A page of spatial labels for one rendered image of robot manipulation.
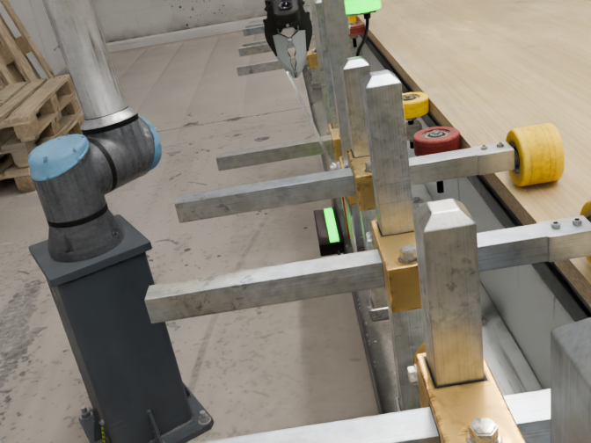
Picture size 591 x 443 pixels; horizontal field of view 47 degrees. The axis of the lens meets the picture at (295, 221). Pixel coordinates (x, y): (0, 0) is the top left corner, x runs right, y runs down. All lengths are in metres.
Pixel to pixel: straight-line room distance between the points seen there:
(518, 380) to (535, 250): 0.38
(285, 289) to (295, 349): 1.56
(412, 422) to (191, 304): 0.30
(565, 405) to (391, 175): 0.49
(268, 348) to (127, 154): 0.86
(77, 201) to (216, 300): 1.04
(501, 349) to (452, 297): 0.67
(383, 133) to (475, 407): 0.30
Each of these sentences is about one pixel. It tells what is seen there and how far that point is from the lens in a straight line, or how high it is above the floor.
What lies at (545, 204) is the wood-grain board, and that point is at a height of 0.90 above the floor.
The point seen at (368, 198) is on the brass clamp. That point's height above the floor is 0.94.
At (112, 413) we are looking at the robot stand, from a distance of 1.93.
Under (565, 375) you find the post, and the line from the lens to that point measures 0.22.
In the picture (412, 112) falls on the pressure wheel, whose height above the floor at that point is 0.89.
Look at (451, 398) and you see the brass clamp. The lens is 0.50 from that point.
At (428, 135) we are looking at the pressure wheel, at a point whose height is 0.90.
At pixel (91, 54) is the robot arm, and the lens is 1.78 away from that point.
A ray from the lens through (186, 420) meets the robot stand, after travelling 2.04.
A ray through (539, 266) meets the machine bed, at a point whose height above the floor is 0.81.
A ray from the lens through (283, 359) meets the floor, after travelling 2.22.
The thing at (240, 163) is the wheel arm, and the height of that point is 0.83.
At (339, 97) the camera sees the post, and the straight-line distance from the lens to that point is 1.18.
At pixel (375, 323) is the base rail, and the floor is 0.70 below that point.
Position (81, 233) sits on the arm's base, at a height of 0.67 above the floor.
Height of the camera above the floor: 1.30
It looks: 25 degrees down
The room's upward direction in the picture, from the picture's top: 10 degrees counter-clockwise
